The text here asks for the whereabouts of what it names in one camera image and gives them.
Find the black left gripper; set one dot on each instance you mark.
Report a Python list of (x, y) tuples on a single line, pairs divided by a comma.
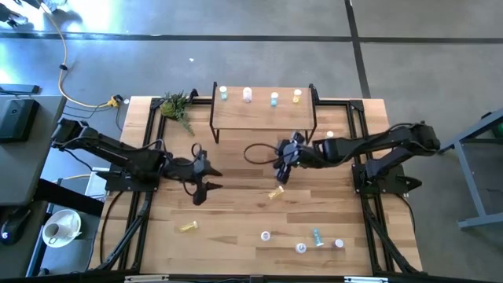
[(186, 169)]

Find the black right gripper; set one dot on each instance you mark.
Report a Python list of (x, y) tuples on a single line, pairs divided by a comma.
[(292, 153)]

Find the yellow medicine bottle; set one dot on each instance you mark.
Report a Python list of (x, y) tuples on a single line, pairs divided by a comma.
[(276, 192), (297, 95), (188, 226)]

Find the clear wide medicine bottle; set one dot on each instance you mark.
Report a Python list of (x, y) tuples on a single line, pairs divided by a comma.
[(301, 248), (247, 94), (265, 236)]

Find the blue medicine bottle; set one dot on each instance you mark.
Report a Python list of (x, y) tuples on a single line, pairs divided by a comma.
[(274, 98), (318, 237)]

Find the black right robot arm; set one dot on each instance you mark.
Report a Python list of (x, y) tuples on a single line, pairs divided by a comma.
[(373, 143)]

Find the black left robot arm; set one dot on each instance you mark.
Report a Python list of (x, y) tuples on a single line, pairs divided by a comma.
[(118, 151)]

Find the red medicine bottle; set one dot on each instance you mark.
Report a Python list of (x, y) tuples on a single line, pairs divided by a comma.
[(338, 243)]

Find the potted green succulent plant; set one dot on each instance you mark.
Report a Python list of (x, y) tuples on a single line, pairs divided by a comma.
[(173, 106)]

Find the black desk support bar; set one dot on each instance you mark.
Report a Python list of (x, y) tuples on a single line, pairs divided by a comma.
[(67, 196)]

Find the crumpled white napkin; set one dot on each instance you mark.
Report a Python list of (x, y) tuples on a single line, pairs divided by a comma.
[(70, 223)]

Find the white cup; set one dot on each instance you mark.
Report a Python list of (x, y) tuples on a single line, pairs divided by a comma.
[(51, 232)]

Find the grey side desk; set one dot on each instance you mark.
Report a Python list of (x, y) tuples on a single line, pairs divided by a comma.
[(39, 165)]

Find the grey metal cart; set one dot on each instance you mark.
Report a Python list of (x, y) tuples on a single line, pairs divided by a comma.
[(472, 184)]

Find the black box device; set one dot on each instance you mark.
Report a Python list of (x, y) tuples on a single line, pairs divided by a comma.
[(17, 120)]

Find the black computer mouse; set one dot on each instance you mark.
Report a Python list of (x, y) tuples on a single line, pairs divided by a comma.
[(13, 226)]

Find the black flat device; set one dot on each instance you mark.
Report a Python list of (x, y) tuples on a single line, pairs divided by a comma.
[(19, 89)]

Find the green object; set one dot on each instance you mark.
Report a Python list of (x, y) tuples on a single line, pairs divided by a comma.
[(500, 130)]

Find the crumpled clear plastic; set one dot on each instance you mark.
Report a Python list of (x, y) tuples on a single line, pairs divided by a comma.
[(55, 4)]

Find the black floor equipment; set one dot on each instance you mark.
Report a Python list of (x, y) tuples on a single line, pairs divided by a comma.
[(6, 15)]

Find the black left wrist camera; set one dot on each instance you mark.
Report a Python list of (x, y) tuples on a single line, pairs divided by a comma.
[(199, 196)]

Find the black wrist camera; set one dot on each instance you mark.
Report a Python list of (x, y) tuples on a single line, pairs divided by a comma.
[(298, 137), (199, 196)]

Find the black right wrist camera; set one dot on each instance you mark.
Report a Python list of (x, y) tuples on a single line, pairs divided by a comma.
[(298, 137)]

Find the wooden shelf black frame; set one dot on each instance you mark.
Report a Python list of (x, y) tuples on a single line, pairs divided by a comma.
[(259, 116)]

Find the black aluminium table frame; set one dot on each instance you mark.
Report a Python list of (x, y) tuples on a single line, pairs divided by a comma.
[(338, 102)]

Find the silver metal bracket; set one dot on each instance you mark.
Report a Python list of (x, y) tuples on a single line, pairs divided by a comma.
[(365, 280), (145, 279)]

